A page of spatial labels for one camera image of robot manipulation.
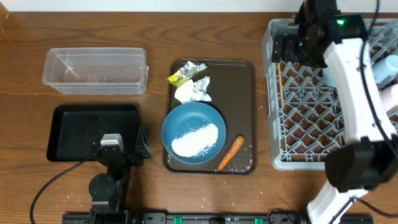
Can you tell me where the wooden chopstick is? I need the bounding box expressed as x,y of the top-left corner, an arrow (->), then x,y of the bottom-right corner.
277,63 -> 285,109

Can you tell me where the dark blue plate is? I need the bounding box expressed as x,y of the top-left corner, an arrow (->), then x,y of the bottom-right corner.
162,102 -> 226,164

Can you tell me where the white rice pile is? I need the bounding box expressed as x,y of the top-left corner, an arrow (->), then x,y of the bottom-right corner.
171,123 -> 218,157

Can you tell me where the light blue bowl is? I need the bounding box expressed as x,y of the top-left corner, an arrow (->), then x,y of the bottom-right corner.
322,67 -> 336,88

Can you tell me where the light blue cup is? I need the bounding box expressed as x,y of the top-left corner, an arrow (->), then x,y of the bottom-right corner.
372,55 -> 398,84

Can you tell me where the white pink cup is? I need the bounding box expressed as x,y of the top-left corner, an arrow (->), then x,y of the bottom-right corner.
380,84 -> 398,113

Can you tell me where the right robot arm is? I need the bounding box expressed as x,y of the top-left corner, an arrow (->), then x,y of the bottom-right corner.
271,1 -> 397,223

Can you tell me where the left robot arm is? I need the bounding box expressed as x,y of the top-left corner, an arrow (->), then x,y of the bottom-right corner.
88,126 -> 152,223

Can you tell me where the grey dishwasher rack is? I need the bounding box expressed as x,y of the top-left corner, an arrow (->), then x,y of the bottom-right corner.
262,19 -> 397,170

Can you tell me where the black plastic tray bin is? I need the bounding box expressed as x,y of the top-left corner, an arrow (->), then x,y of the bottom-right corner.
47,104 -> 139,162

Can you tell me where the dark brown serving tray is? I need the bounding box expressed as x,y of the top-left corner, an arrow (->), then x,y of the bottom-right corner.
163,58 -> 257,175

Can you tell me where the crumpled white paper napkin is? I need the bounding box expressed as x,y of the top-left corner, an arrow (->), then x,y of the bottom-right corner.
174,76 -> 212,104

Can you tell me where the clear plastic bin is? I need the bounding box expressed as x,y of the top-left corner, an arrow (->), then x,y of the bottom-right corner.
42,47 -> 149,95

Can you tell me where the yellow silver snack wrapper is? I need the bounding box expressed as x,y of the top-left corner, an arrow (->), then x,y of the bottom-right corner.
167,61 -> 208,87

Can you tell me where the orange carrot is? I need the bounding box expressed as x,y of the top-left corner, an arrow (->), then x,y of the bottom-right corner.
218,136 -> 244,171

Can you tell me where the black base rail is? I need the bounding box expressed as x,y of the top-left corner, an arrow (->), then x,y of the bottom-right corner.
61,212 -> 374,224

